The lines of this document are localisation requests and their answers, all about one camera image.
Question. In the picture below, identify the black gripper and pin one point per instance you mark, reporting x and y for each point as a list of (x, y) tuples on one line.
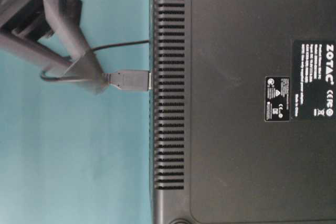
[(23, 22)]

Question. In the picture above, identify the small certification label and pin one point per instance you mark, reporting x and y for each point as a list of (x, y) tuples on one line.
[(277, 99)]

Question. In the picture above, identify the black Zotac mini PC box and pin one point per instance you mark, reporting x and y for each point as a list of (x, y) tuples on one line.
[(213, 157)]

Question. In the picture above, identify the large white-text Zotac label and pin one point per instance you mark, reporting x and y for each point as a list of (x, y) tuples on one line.
[(312, 80)]

